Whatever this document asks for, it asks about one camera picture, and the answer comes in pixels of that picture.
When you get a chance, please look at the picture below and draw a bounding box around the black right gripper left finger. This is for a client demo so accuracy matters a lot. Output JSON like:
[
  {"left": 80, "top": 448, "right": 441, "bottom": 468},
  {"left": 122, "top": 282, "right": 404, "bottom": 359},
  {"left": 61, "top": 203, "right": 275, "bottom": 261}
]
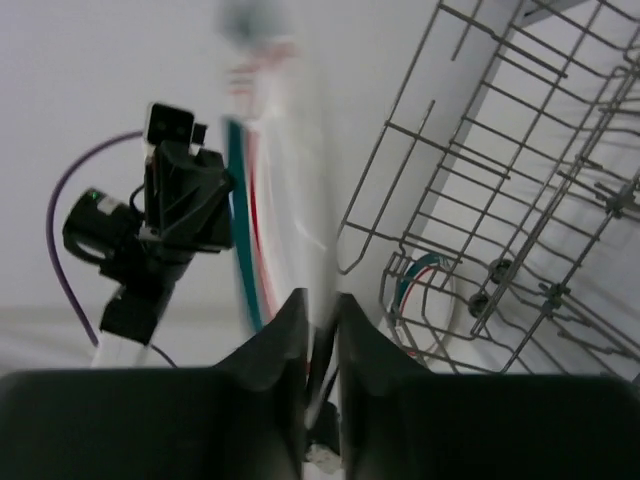
[{"left": 1, "top": 288, "right": 308, "bottom": 479}]

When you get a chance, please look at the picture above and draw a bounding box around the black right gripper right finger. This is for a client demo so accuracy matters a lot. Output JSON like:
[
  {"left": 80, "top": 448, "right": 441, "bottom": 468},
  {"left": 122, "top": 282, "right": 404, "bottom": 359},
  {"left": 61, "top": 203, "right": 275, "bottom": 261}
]
[{"left": 337, "top": 294, "right": 639, "bottom": 479}]

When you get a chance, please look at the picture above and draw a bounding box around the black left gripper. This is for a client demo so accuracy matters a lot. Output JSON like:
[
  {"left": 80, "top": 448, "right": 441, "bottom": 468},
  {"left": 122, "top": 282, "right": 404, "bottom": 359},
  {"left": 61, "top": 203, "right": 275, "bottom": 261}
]
[{"left": 142, "top": 140, "right": 234, "bottom": 253}]

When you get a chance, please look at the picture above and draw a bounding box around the white plate green red rim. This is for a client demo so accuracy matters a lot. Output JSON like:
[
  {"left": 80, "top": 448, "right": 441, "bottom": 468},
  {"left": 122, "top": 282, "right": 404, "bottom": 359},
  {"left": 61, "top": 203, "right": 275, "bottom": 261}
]
[{"left": 219, "top": 0, "right": 341, "bottom": 381}]

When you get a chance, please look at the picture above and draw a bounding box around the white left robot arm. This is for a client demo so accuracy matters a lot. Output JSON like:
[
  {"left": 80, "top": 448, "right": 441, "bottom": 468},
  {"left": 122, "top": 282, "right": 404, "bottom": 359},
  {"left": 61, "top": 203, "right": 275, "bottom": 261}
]
[{"left": 62, "top": 102, "right": 234, "bottom": 368}]

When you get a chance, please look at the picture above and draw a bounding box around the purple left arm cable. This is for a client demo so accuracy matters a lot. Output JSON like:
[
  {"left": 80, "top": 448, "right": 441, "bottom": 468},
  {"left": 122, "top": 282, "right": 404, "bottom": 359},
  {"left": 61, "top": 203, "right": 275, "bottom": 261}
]
[{"left": 45, "top": 129, "right": 179, "bottom": 369}]

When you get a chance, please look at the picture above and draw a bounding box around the grey wire dish rack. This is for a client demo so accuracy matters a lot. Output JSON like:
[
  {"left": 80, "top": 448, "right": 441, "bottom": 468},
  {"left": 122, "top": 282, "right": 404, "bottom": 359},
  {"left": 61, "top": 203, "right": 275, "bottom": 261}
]
[{"left": 340, "top": 1, "right": 639, "bottom": 381}]

